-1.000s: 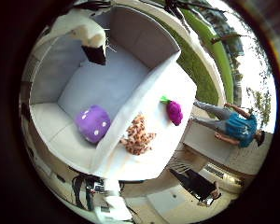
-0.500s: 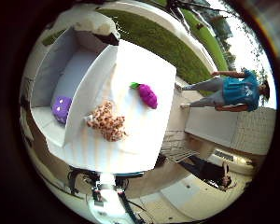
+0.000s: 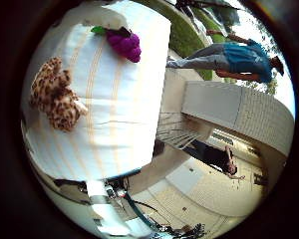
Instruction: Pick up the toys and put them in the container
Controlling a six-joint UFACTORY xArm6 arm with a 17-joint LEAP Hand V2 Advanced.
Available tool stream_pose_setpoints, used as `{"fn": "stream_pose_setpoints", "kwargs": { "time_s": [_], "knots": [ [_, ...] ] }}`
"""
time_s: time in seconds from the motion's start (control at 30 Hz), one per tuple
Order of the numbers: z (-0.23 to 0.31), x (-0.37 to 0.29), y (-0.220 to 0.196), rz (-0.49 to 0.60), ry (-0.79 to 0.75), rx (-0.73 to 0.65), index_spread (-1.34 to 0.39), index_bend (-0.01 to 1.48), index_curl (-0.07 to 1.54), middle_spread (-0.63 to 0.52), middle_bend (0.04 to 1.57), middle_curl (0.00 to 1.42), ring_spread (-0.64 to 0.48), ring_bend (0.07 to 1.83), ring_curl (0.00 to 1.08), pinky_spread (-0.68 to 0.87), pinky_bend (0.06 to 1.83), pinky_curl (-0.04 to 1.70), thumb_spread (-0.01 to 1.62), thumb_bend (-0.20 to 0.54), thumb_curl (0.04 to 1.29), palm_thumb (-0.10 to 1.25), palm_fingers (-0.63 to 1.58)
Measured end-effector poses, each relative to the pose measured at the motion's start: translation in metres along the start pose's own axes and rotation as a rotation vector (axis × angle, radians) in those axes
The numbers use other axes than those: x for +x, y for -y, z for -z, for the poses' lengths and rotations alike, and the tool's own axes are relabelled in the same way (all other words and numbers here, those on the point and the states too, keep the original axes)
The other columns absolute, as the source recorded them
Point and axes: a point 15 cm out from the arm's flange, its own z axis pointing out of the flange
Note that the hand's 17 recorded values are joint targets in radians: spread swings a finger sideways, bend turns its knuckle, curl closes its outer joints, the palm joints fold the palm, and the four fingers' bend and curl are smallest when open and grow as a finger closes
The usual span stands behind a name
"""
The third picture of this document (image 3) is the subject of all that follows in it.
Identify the purple grape plush toy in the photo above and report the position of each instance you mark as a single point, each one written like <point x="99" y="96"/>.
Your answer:
<point x="124" y="45"/>

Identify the leopard print plush toy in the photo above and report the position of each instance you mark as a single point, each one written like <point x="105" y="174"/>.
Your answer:
<point x="56" y="99"/>

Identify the person in blue shirt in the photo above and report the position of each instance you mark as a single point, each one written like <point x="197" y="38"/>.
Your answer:
<point x="239" y="59"/>

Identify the metal stair railing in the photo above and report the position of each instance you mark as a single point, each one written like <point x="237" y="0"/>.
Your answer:
<point x="176" y="132"/>

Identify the person in black shirt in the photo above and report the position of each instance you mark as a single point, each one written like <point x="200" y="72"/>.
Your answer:
<point x="212" y="156"/>

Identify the white orange striped tablecloth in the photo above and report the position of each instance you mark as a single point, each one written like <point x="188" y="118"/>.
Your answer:
<point x="123" y="116"/>

